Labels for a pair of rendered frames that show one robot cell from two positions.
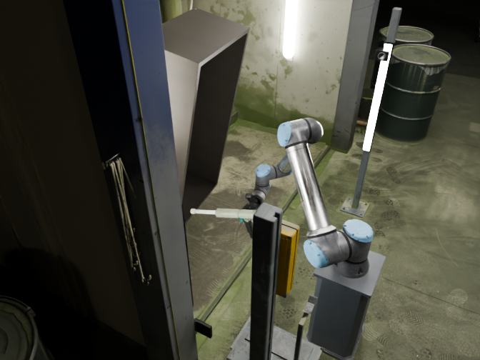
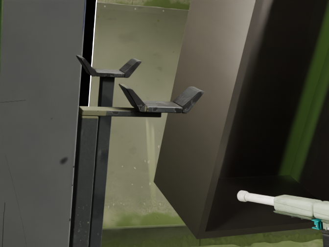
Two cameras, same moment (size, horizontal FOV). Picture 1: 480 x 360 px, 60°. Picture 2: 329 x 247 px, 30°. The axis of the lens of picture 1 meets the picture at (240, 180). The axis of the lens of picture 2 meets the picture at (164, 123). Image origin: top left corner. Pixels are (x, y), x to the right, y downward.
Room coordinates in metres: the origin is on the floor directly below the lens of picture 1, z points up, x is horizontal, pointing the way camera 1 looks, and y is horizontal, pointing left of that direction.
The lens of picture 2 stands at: (0.46, -0.62, 1.21)
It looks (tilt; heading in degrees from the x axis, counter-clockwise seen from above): 13 degrees down; 40
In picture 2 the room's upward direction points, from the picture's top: 6 degrees clockwise
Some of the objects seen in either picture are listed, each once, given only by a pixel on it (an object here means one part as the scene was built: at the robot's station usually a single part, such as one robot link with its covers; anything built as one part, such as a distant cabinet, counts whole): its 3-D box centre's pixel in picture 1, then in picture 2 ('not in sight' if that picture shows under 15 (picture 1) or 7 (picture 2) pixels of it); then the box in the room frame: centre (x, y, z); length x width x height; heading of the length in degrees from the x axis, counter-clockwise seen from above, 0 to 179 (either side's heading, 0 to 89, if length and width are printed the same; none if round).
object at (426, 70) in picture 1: (409, 94); not in sight; (4.05, -1.79, 0.44); 0.59 x 0.58 x 0.89; 165
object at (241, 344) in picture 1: (273, 353); not in sight; (0.92, -0.14, 0.78); 0.31 x 0.23 x 0.01; 61
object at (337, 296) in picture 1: (341, 301); not in sight; (1.52, -0.59, 0.32); 0.31 x 0.31 x 0.64; 61
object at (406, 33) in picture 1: (406, 34); not in sight; (4.70, -1.86, 0.86); 0.54 x 0.54 x 0.01
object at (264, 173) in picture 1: (264, 175); not in sight; (2.13, -0.15, 0.79); 0.12 x 0.09 x 0.12; 113
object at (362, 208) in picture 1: (354, 207); not in sight; (2.74, -0.99, 0.01); 0.20 x 0.20 x 0.01; 61
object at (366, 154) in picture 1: (372, 123); not in sight; (2.74, -0.99, 0.82); 0.05 x 0.05 x 1.64; 61
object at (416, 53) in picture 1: (419, 55); not in sight; (4.06, -1.79, 0.86); 0.54 x 0.54 x 0.01
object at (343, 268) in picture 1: (351, 258); not in sight; (1.52, -0.59, 0.69); 0.19 x 0.19 x 0.10
